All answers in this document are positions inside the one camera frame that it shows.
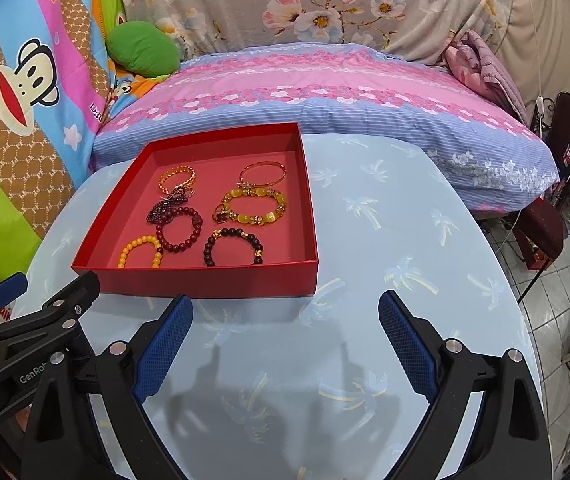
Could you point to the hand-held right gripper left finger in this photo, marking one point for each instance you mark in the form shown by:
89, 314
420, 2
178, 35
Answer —
165, 345

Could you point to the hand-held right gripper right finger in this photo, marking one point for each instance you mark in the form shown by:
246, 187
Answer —
407, 345

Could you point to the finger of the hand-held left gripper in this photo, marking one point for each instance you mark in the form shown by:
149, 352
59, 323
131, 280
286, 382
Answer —
2, 292
60, 310

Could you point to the red cardboard box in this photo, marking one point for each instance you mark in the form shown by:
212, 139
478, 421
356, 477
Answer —
205, 280

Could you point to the colourful monkey printed blanket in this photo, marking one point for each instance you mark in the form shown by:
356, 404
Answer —
40, 135

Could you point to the dark red stool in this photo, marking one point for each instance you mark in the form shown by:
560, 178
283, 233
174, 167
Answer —
540, 225

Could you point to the rose gold bangle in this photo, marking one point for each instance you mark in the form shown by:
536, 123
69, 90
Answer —
280, 172

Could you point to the green pillow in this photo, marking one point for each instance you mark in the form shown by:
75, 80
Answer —
140, 50

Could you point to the pink and blue floral pillow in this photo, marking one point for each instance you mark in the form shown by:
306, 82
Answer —
315, 85

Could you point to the purple folded cloth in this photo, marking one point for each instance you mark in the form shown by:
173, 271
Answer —
480, 65

